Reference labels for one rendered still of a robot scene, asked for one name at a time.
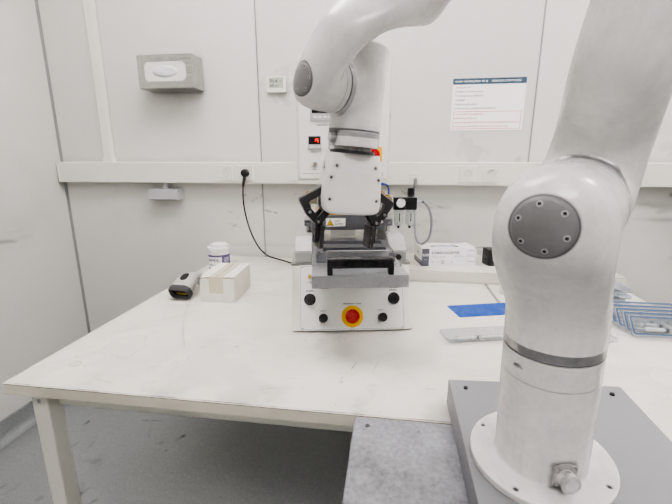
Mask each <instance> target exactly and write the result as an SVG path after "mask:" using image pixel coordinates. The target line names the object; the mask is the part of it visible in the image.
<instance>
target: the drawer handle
mask: <svg viewBox="0 0 672 504"><path fill-rule="evenodd" d="M348 268H388V269H387V272H388V274H389V275H394V258H393V257H392V256H373V257H328V258H327V275H328V276H332V275H333V269H348Z"/></svg>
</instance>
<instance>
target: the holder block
mask: <svg viewBox="0 0 672 504"><path fill-rule="evenodd" d="M327 250H389V256H392V257H393V258H394V262H395V255H396V253H395V251H394V250H393V249H392V248H391V247H390V245H389V244H388V243H387V242H386V241H385V239H375V243H373V249H368V248H367V247H365V246H364V245H363V240H324V244H323V248H322V249H319V248H317V247H316V263H327V260H326V251H327Z"/></svg>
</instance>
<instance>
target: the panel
mask: <svg viewBox="0 0 672 504"><path fill-rule="evenodd" d="M392 293H396V294H397V295H398V296H399V300H398V302H396V303H392V302H390V300H389V296H390V294H392ZM309 294H311V295H313V296H314V298H315V301H314V303H313V304H307V303H306V302H305V297H306V296H307V295H309ZM351 309H355V310H357V311H358V312H359V315H360V318H359V320H358V322H356V323H354V324H351V323H349V322H348V321H347V320H346V317H345V316H346V313H347V311H348V310H351ZM380 313H386V314H387V317H388V318H387V320H386V321H384V322H381V321H379V320H378V315H379V314H380ZM321 314H326V315H327V316H328V320H327V322H325V323H321V322H320V321H319V316H320V315H321ZM386 329H406V327H405V309H404V291H403V287H398V288H329V289H312V265H299V331H336V330H386Z"/></svg>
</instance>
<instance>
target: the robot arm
mask: <svg viewBox="0 0 672 504"><path fill-rule="evenodd" d="M450 2H451V0H336V1H335V2H334V3H333V4H332V5H331V6H330V7H329V8H328V10H327V11H326V12H325V13H324V15H323V16H322V17H321V19H320V20H319V22H318V24H317V26H316V27H315V29H314V31H313V33H312V35H311V37H310V38H309V41H308V43H307V45H306V47H305V49H304V51H303V53H302V55H301V57H300V60H299V62H298V65H297V67H296V70H295V74H294V78H293V92H294V95H295V97H296V99H297V101H298V102H299V103H300V104H302V105H303V106H305V107H307V108H309V109H312V110H316V111H321V112H327V113H329V133H328V136H327V139H328V145H331V146H334V149H330V152H326V154H325V157H324V160H323V165H322V169H321V174H320V180H319V186H318V187H317V188H315V189H313V190H311V191H309V192H308V193H306V194H304V195H302V196H300V197H299V198H298V200H299V203H300V205H301V207H302V208H303V210H304V213H305V214H306V215H307V216H308V217H309V219H310V220H311V221H312V222H313V233H312V242H313V243H314V245H315V246H316V247H317V248H319V249H322V248H323V244H324V231H325V226H323V221H324V220H325V219H326V218H327V216H328V215H329V214H339V215H364V216H365V218H366V220H367V224H365V225H364V235H363V245H364V246H365V247H367V248H368V249H373V243H375V238H376V229H377V227H378V226H379V225H380V223H381V222H382V221H383V220H384V219H385V218H386V217H387V214H388V213H389V212H390V210H391V209H392V207H393V205H394V203H393V202H392V201H391V200H389V199H388V198H387V197H386V196H384V195H383V194H382V193H381V166H380V156H375V153H373V152H372V149H378V146H379V137H380V128H381V119H382V110H383V100H384V91H385V82H386V73H387V63H388V54H389V49H388V47H387V46H386V45H384V44H383V43H381V42H378V41H375V40H373V39H375V38H376V37H378V36H379V35H381V34H383V33H385V32H387V31H390V30H393V29H397V28H402V27H412V26H414V27H418V26H426V25H429V24H431V23H433V22H434V21H435V20H436V19H437V18H438V17H439V16H440V15H441V14H442V13H443V11H444V10H445V9H446V7H447V6H448V5H449V3H450ZM671 97H672V0H590V3H589V6H588V9H587V12H586V15H585V18H584V21H583V24H582V27H581V30H580V34H579V37H578V40H577V43H576V47H575V50H574V54H573V57H572V61H571V65H570V69H569V73H568V77H567V81H566V85H565V90H564V95H563V99H562V104H561V108H560V112H559V116H558V120H557V124H556V128H555V132H554V135H553V138H552V141H551V144H550V147H549V150H548V152H547V155H546V157H545V159H544V161H543V163H542V165H540V166H538V167H535V168H533V169H531V170H529V171H527V172H525V173H524V174H522V175H521V176H519V177H518V178H517V179H516V180H515V181H513V183H512V184H511V185H510V186H509V187H508V188H507V189H506V191H505V192H504V194H503V196H502V198H501V199H500V202H499V204H498V207H497V210H496V213H495V217H494V222H493V228H492V255H493V261H494V265H495V269H496V273H497V276H498V279H499V282H500V284H501V287H502V290H503V293H504V297H505V319H504V332H503V346H502V358H501V370H500V382H499V395H498V408H497V412H494V413H491V414H489V415H486V416H485V417H483V418H482V419H480V420H479V421H478V422H477V423H476V424H475V426H474V427H473V429H472V432H471V437H470V451H471V454H472V458H473V460H474V462H475V464H476V466H477V468H478V469H479V471H480V472H481V473H482V475H483V476H484V477H485V478H486V479H487V480H488V481H489V482H490V483H491V484H492V485H493V486H494V487H495V488H496V489H498V490H499V491H500V492H502V493H503V494H504V495H505V496H507V497H509V498H510V499H512V500H514V501H515V502H517V503H519V504H614V503H615V502H616V500H617V497H618V494H619V490H620V476H619V472H618V469H617V467H616V465H615V463H614V461H613V460H612V458H611V457H610V456H609V454H608V453H607V452H606V450H605V449H604V448H603V447H602V446H601V445H600V444H599V443H598V442H596V441H595V440H594V434H595V428H596V422H597V416H598V409H599V403H600V397H601V390H602V384H603V377H604V371H605V365H606V358H607V352H608V346H609V340H610V333H611V326H612V319H613V295H614V281H615V273H616V266H617V259H618V253H619V248H620V242H621V237H622V232H623V229H624V228H625V226H626V224H627V222H628V220H629V218H630V216H631V214H632V211H633V209H634V206H635V203H636V200H637V197H638V193H639V190H640V186H641V183H642V179H643V176H644V173H645V170H646V166H647V163H648V160H649V157H650V154H651V151H652V148H653V146H654V143H655V140H656V137H657V134H658V132H659V129H660V126H661V124H662V121H663V118H664V115H665V113H666V110H667V107H668V105H669V102H670V100H671ZM315 198H317V206H318V207H319V209H318V210H317V211H316V212H314V211H313V210H312V208H311V206H310V204H309V203H310V201H311V200H313V199H315ZM380 203H382V208H381V210H379V208H380Z"/></svg>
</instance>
